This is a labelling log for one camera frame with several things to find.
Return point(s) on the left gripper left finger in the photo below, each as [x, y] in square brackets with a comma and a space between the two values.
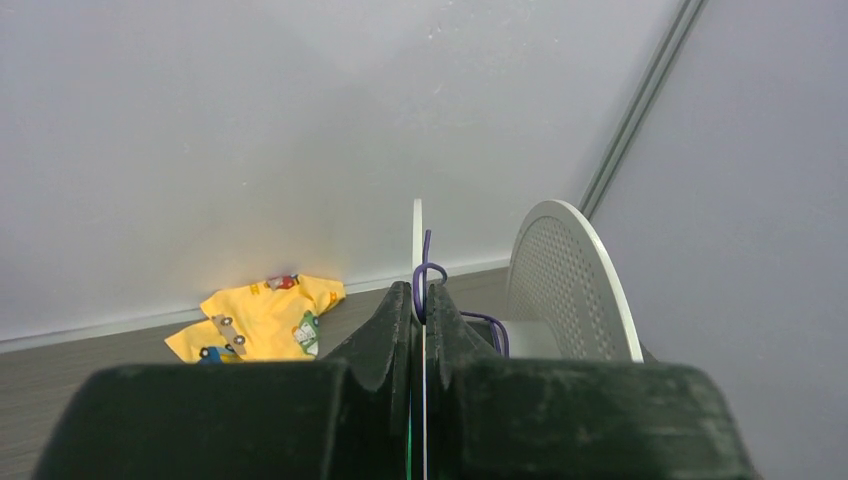
[344, 416]

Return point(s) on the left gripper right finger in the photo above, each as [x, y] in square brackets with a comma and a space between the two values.
[492, 417]

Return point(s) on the clear plastic cable spool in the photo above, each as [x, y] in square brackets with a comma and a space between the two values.
[564, 300]

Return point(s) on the yellow printed cloth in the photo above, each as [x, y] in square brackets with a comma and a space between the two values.
[274, 320]

